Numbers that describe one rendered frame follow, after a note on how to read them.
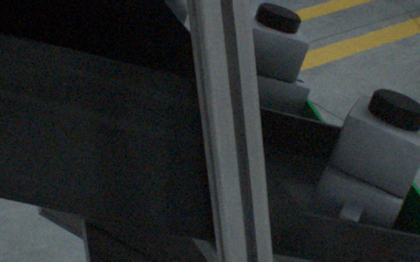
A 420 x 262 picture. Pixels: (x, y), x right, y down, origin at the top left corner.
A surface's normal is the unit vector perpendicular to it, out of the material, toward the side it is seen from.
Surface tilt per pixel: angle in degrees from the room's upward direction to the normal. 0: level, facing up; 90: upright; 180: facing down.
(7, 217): 0
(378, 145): 78
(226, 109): 90
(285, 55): 90
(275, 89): 90
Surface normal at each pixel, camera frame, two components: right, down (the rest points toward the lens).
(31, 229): -0.11, -0.89
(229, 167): 0.35, 0.40
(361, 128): -0.31, 0.26
